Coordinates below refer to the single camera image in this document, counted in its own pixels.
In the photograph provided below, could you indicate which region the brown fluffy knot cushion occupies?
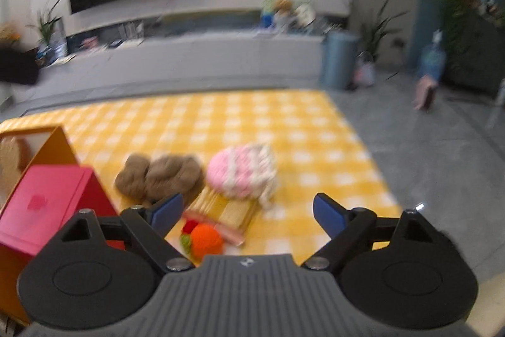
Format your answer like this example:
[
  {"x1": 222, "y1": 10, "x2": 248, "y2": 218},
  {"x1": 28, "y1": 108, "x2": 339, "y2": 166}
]
[{"x1": 115, "y1": 154, "x2": 205, "y2": 207}]

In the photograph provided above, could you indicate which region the orange crochet fruit toy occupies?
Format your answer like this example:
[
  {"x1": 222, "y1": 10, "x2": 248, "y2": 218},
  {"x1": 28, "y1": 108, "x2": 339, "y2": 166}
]
[{"x1": 180, "y1": 220, "x2": 224, "y2": 262}]

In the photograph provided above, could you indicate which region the yellow woven placemat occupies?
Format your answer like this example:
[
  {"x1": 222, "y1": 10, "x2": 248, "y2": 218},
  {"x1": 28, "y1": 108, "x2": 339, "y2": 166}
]
[{"x1": 183, "y1": 188, "x2": 259, "y2": 247}]

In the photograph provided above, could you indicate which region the pink white crochet pouch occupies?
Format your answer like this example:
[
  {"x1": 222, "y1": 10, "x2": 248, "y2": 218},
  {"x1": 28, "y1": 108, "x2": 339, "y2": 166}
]
[{"x1": 205, "y1": 143, "x2": 277, "y2": 209}]

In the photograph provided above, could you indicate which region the yellow white checkered cloth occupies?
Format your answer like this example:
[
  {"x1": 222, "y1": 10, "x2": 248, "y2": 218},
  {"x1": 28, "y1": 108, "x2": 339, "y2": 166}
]
[{"x1": 1, "y1": 90, "x2": 401, "y2": 262}]

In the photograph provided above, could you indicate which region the pink box lid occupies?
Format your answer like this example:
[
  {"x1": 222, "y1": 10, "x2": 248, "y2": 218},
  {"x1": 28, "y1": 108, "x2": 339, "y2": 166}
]
[{"x1": 1, "y1": 165, "x2": 117, "y2": 256}]

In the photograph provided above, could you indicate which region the orange cardboard storage box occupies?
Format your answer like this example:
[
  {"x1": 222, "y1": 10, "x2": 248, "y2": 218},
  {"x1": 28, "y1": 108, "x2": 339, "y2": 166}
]
[{"x1": 1, "y1": 126, "x2": 82, "y2": 324}]

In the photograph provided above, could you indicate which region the pink woven handbag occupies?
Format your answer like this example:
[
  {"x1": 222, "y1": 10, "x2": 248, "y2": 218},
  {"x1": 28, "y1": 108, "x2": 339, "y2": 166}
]
[{"x1": 353, "y1": 51, "x2": 375, "y2": 87}]

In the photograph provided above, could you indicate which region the white marble tv console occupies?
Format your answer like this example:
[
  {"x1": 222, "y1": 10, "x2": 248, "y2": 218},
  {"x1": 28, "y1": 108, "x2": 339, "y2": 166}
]
[{"x1": 12, "y1": 31, "x2": 323, "y2": 103}]

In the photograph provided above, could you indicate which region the blue-grey pedal trash bin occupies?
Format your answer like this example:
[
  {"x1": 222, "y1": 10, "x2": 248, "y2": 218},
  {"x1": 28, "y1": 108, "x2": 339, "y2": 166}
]
[{"x1": 320, "y1": 30, "x2": 359, "y2": 91}]

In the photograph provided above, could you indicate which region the blue water jug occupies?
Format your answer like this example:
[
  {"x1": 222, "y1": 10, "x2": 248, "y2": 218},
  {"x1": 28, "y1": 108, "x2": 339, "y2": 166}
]
[{"x1": 418, "y1": 29, "x2": 447, "y2": 83}]

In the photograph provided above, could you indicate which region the green potted floor plant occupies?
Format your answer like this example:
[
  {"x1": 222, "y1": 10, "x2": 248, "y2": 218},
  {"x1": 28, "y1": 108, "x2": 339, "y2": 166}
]
[{"x1": 359, "y1": 0, "x2": 409, "y2": 63}]

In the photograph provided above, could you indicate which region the green plant in glass vase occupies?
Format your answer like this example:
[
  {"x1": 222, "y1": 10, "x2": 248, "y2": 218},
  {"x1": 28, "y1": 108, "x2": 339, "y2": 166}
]
[{"x1": 28, "y1": 0, "x2": 68, "y2": 68}]

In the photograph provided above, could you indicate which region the teddy bear bouquet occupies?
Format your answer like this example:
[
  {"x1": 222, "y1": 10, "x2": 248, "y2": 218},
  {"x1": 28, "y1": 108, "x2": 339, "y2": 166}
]
[{"x1": 260, "y1": 0, "x2": 317, "y2": 33}]

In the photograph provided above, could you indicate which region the dark side cabinet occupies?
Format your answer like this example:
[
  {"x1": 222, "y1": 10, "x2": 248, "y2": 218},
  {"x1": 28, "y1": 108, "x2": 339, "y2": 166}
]
[{"x1": 442, "y1": 12, "x2": 504, "y2": 98}]

